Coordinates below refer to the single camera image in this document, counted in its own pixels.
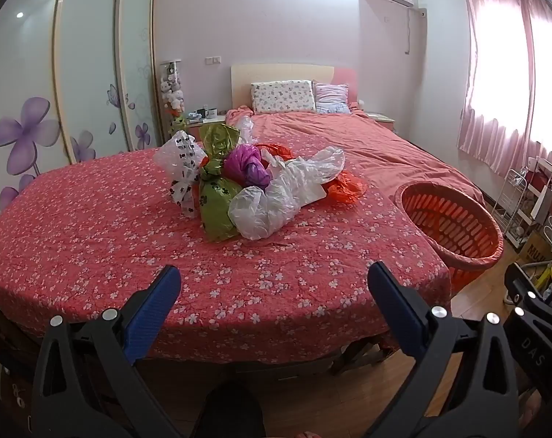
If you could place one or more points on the pink bed duvet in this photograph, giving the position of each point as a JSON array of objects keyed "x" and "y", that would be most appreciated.
[{"x": 349, "y": 141}]

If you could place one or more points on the white floral pillow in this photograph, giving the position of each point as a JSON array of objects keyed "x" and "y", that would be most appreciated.
[{"x": 283, "y": 96}]

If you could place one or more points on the pink curtain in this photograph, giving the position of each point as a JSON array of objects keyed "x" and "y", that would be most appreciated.
[{"x": 499, "y": 77}]

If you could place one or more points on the white black-print plastic bag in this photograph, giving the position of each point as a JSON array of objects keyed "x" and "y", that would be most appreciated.
[{"x": 180, "y": 155}]

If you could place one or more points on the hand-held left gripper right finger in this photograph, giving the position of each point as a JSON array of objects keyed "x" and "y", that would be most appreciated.
[{"x": 394, "y": 310}]

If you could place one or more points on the pink striped pillow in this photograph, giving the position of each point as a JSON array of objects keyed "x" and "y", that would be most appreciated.
[{"x": 331, "y": 99}]

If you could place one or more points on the olive green plastic bag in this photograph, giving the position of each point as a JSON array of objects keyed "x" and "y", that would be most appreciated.
[{"x": 216, "y": 200}]

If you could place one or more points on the white wall socket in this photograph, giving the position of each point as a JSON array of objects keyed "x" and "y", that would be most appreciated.
[{"x": 213, "y": 60}]

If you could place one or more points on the person's leg in dark pants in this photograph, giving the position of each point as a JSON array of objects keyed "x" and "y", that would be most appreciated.
[{"x": 232, "y": 410}]

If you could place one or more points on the cream and pink headboard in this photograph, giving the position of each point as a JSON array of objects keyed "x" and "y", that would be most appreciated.
[{"x": 280, "y": 73}]

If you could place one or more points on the white mug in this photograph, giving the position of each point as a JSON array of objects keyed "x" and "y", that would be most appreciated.
[{"x": 212, "y": 112}]

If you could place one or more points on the red plastic bag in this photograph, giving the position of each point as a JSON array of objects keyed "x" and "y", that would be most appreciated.
[{"x": 276, "y": 150}]

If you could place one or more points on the flower-print sliding-door wardrobe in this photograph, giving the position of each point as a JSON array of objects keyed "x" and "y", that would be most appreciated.
[{"x": 89, "y": 64}]

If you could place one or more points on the cardboard box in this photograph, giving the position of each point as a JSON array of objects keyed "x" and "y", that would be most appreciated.
[{"x": 534, "y": 251}]

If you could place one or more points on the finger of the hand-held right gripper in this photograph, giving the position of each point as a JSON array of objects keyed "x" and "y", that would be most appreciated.
[{"x": 522, "y": 283}]

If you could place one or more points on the orange slotted plastic basket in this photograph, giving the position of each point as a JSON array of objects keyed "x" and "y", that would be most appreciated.
[{"x": 449, "y": 223}]

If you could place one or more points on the orange plastic bag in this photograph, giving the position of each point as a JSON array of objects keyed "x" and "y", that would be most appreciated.
[{"x": 344, "y": 189}]

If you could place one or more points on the purple plastic bag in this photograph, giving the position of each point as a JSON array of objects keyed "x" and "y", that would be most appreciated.
[{"x": 244, "y": 162}]

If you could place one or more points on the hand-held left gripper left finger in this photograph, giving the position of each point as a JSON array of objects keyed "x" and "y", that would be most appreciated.
[{"x": 150, "y": 310}]

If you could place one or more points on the large clear plastic bag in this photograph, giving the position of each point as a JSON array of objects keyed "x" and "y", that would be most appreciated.
[{"x": 267, "y": 200}]

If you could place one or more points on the plush toy display column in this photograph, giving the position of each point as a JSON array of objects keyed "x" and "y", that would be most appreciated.
[{"x": 173, "y": 93}]

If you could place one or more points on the pink nightstand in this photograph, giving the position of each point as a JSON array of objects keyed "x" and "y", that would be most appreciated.
[
  {"x": 198, "y": 130},
  {"x": 382, "y": 121}
]

